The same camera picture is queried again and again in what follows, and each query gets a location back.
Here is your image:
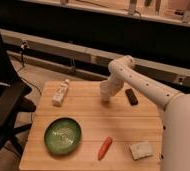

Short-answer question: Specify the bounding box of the green ceramic bowl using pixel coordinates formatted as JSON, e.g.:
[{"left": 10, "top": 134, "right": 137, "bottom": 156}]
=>
[{"left": 44, "top": 117, "right": 82, "bottom": 155}]

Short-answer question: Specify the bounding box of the white plastic bottle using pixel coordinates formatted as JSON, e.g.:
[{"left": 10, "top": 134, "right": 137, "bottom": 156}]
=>
[{"left": 52, "top": 79, "right": 70, "bottom": 107}]

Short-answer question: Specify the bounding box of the orange carrot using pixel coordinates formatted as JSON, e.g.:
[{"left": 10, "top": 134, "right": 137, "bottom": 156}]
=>
[{"left": 98, "top": 137, "right": 113, "bottom": 160}]

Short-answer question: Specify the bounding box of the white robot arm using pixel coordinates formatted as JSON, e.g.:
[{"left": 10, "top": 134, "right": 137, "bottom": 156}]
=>
[{"left": 100, "top": 55, "right": 190, "bottom": 171}]

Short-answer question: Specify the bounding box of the black cable on floor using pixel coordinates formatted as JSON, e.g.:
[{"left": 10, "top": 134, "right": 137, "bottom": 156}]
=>
[{"left": 8, "top": 39, "right": 43, "bottom": 96}]

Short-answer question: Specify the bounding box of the black office chair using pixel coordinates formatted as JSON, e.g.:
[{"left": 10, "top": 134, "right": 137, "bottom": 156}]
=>
[{"left": 0, "top": 35, "right": 36, "bottom": 155}]

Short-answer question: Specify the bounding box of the beige sponge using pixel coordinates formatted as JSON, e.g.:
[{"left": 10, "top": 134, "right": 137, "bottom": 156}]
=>
[{"left": 129, "top": 142, "right": 153, "bottom": 160}]

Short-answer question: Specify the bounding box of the white ceramic cup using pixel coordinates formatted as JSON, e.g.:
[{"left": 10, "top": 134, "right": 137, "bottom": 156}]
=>
[{"left": 100, "top": 80, "right": 110, "bottom": 102}]

